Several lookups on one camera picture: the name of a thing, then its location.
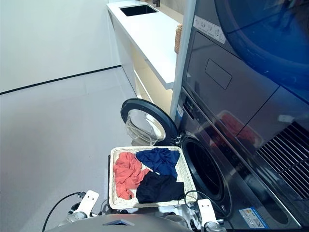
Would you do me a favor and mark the pale woven laundry basket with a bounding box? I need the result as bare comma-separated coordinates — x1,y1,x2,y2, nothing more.
108,146,197,210

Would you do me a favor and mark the white counter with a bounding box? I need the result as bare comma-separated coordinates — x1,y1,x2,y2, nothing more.
106,0,184,90

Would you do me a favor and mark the blue white energy label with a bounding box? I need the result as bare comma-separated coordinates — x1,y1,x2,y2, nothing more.
239,207,268,229

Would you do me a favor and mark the round washing machine door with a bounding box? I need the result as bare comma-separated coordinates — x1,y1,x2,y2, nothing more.
120,98,181,147

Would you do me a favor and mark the white dryer instruction sticker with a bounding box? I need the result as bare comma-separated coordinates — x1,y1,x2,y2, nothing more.
194,15,226,44

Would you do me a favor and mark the orange garment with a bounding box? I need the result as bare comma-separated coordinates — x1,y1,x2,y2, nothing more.
113,152,150,200

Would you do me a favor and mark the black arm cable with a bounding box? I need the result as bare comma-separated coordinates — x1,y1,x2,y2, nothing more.
42,192,86,232
183,190,232,217

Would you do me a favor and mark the navy blue garment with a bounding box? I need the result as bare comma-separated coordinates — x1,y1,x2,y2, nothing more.
136,147,181,181

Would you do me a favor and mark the dark round dryer door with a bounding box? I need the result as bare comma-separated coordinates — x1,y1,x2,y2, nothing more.
214,0,309,97

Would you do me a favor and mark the black sink basin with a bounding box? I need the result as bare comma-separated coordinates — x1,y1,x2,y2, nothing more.
119,4,159,17

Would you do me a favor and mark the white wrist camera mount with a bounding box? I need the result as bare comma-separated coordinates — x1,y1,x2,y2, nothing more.
197,199,219,224
77,190,99,218

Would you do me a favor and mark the white cabinet side panel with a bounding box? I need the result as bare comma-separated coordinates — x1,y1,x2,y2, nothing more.
169,0,197,121

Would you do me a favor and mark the small brown wicker basket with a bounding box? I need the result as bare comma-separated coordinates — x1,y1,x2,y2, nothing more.
174,24,183,54

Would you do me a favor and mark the grey dryer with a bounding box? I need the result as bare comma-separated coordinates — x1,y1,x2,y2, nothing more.
181,0,309,201

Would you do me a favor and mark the black garment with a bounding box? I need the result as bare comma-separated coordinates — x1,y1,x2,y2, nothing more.
136,171,185,204

